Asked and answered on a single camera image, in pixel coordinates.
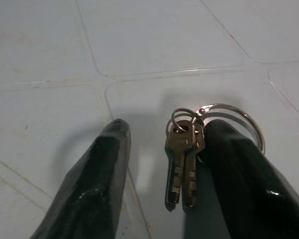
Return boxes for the two keys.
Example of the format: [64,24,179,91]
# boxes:
[164,103,266,209]

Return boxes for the white plastic table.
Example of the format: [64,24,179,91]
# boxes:
[0,0,299,239]

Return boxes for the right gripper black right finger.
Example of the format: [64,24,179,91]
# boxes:
[185,119,299,239]

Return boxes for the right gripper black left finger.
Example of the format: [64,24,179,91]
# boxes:
[29,119,132,239]

